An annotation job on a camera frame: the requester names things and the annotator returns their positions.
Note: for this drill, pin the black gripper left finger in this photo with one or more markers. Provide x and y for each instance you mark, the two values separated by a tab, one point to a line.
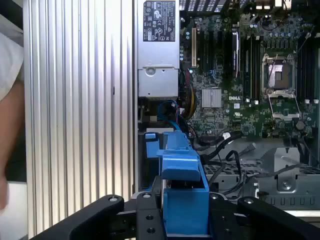
147	220

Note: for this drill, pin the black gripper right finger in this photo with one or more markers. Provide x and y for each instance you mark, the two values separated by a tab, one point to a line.
225	220

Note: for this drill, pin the black RAM slot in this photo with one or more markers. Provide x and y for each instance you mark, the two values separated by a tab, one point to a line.
300	72
255	70
247	70
309	72

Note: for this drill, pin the black expansion slot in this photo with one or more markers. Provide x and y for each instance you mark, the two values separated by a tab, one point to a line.
205	50

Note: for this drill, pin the white expansion slot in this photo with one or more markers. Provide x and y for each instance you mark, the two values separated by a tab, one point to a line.
193	47

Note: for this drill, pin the black and silver PC case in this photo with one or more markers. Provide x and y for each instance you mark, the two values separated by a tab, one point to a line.
287	197

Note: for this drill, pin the green motherboard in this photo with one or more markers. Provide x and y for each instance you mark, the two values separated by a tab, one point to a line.
220	120

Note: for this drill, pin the metal socket cover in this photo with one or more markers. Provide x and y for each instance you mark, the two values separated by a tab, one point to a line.
285	116

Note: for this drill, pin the round coin cell battery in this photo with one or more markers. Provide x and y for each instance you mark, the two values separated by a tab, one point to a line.
300	124

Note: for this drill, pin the silver chipset heatsink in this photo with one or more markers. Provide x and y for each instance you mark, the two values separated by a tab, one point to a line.
212	97

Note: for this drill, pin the silver power supply unit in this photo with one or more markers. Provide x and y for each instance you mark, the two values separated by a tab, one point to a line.
157	82

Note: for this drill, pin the CPU socket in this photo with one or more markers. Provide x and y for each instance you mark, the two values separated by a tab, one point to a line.
282	80

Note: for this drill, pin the thin metal locking lever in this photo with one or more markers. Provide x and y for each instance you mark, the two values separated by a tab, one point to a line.
272	70
305	38

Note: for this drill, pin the black graphics card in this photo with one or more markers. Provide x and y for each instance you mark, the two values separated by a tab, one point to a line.
235	50

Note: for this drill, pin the person's white shirt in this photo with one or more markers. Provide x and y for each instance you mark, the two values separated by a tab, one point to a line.
10	55

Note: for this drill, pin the grey metal drive bracket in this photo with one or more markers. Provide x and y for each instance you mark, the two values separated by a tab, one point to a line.
287	185

